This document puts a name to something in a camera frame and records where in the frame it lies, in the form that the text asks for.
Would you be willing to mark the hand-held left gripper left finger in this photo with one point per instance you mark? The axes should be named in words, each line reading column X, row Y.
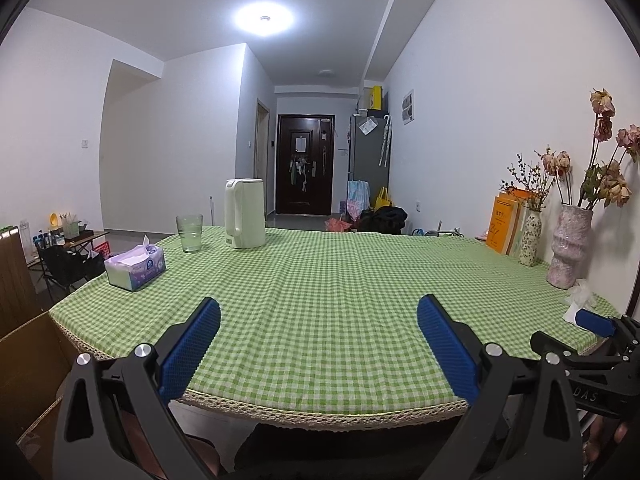
column 192, row 345

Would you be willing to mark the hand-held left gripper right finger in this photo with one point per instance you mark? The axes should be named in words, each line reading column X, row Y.
column 447, row 345

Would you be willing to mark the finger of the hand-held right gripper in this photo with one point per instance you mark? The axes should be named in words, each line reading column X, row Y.
column 595, row 322
column 590, row 357

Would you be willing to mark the brown cardboard box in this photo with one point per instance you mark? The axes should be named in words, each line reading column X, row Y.
column 30, row 360

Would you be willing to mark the person's right hand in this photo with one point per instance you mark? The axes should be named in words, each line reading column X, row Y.
column 607, row 437

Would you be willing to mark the white paper tissue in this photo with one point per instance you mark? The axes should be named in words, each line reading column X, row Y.
column 571, row 315

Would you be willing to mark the crumpled white tissue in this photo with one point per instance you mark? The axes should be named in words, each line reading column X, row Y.
column 580, row 295

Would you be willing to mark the large pink ribbed vase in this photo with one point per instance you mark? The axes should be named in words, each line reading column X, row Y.
column 570, row 245

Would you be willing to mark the purple tissue box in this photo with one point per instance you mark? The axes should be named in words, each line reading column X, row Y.
column 135, row 267

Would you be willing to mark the small floral vase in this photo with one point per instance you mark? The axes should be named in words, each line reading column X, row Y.
column 530, row 240

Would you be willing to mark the clear drinking glass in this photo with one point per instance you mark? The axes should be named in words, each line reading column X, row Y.
column 189, row 235

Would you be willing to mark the red plastic crate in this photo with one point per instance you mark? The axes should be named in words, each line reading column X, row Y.
column 102, row 251

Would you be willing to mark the orange paperback book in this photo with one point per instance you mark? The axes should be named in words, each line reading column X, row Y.
column 500, row 225
column 520, row 200

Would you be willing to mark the green checked tablecloth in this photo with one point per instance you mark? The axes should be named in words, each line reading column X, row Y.
column 325, row 285

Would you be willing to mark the cream electric kettle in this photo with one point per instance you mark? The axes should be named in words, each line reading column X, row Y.
column 245, row 215

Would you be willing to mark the black bag on floor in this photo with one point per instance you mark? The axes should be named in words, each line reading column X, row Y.
column 382, row 220

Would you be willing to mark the dried roses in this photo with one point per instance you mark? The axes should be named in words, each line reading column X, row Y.
column 612, row 180

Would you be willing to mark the black folding chair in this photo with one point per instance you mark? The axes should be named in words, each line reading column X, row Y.
column 65, row 270

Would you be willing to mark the small folding side table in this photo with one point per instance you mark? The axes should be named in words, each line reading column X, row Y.
column 87, row 237

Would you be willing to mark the dried berry twigs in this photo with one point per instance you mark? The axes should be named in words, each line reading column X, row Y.
column 530, row 180

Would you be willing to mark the yellow bag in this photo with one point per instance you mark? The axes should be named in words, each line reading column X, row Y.
column 384, row 199

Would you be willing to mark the pink red plastic bag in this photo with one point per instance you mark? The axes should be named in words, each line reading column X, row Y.
column 339, row 225

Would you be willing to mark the blue patterned bag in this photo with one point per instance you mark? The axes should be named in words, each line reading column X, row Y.
column 358, row 200

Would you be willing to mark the brown wooden cabinet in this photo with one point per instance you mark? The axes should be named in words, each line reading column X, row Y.
column 15, row 285

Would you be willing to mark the dark brown entrance door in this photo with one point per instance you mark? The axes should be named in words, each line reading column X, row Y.
column 285, row 180

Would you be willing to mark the grey refrigerator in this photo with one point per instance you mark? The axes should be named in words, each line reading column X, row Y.
column 367, row 160

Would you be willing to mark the white hanging umbrella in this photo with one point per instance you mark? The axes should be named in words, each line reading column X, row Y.
column 385, row 140

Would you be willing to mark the paper notice on door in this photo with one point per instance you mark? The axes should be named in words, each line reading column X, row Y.
column 301, row 144

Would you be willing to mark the paper sheet on refrigerator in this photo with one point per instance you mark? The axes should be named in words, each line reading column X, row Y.
column 368, row 126

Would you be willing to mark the yellow box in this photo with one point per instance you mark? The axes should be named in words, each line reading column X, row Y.
column 375, row 97

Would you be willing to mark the round ceiling lamp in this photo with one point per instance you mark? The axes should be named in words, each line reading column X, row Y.
column 264, row 19

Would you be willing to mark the wooden interior door frame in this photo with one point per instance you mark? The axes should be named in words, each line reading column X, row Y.
column 262, row 160

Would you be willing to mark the white wall panel box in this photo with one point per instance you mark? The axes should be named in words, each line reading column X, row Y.
column 408, row 106

